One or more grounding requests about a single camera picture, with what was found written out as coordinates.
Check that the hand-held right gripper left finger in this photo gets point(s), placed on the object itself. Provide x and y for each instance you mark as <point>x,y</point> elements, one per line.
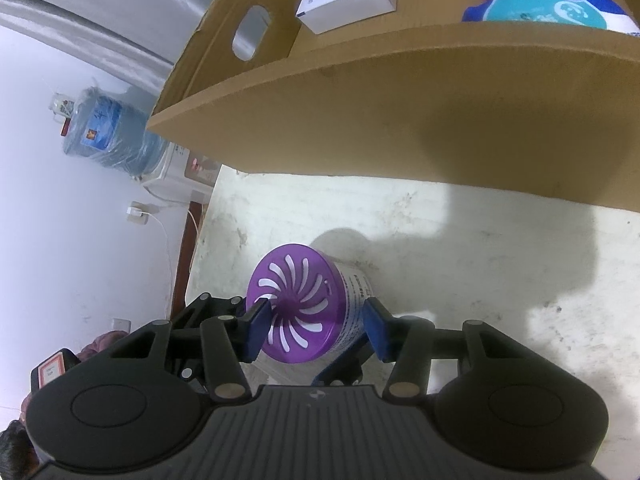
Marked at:
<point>257,327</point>

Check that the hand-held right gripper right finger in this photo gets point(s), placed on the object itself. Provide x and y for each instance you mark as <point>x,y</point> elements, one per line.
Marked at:
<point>375,330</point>

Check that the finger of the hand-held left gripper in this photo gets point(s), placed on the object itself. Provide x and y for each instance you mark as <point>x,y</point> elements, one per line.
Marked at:
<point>220,307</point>
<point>340,367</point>

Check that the purple lid air freshener jar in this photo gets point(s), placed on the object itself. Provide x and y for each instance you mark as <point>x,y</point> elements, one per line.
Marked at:
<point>295,300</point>

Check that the brown cardboard box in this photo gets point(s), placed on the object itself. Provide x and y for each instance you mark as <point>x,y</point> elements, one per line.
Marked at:
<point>400,110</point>

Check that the blue wet wipes packet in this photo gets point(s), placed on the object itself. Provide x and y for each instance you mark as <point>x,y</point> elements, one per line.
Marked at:
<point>540,10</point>

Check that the person's head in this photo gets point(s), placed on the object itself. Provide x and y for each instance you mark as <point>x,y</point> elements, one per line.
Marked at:
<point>12,447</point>

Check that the white power plug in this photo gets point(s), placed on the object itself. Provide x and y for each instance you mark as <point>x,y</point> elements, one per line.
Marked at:
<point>137,214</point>

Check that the white water dispenser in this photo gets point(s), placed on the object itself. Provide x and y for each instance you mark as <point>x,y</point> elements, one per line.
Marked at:
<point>170,180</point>

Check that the cream nightstand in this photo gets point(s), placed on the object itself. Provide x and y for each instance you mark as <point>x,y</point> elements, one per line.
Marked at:
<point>500,260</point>

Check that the blue water bottle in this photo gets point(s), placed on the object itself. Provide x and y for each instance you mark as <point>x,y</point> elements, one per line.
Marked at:
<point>110,130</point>

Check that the grey curtain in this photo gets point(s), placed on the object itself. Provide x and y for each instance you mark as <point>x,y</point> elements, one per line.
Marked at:
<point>100,25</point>

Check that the white wall outlet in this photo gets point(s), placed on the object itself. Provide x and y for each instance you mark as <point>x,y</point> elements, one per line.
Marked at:
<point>121,325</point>

